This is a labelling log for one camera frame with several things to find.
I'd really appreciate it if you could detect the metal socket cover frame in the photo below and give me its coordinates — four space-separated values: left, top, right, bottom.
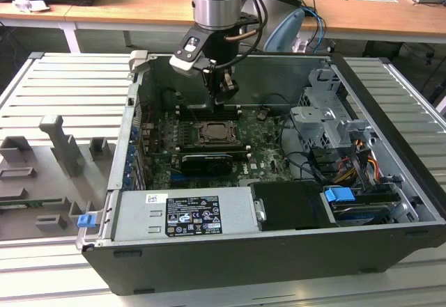
198 120 241 146

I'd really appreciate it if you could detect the CPU socket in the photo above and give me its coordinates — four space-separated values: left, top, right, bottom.
196 120 243 148

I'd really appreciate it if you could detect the gray plastic case latch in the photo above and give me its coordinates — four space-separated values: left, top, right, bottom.
128 49 151 74

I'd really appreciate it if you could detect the wooden desk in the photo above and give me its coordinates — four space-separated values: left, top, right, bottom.
0 0 446 54

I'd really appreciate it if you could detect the metal disk bay cage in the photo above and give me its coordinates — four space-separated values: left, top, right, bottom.
289 66 376 155

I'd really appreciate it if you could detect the black graphics card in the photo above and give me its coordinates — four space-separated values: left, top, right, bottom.
180 152 233 176

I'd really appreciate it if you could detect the green motherboard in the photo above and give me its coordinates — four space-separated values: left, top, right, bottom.
141 107 297 188

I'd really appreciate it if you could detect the black rating label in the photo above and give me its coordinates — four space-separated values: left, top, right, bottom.
164 195 221 235

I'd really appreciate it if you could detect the blue disk carrier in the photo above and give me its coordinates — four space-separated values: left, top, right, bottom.
323 187 356 204

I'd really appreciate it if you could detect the gray power supply unit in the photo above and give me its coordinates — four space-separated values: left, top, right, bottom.
111 187 268 242

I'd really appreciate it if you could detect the crumpled white paper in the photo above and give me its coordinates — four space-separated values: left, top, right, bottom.
12 0 49 13

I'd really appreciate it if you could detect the hard disk drive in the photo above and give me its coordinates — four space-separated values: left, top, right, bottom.
330 200 393 227

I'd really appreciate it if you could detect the blue case latch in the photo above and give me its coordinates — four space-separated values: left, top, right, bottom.
77 213 97 230

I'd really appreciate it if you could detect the black open PC case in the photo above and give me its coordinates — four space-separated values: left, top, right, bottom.
75 49 446 296

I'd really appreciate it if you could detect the gray parts rack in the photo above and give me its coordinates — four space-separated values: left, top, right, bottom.
0 114 118 242

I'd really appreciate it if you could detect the green RAM stick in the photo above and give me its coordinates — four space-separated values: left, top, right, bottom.
0 198 66 207

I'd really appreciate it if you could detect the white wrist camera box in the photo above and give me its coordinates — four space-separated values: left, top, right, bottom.
169 28 212 78

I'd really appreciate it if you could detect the blue cable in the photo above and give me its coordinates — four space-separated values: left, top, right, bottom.
302 6 327 54

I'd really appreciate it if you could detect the orange wire bundle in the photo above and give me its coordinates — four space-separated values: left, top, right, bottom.
332 166 357 184

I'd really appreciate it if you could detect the yellow red wire bundle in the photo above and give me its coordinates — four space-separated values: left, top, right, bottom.
365 157 380 181

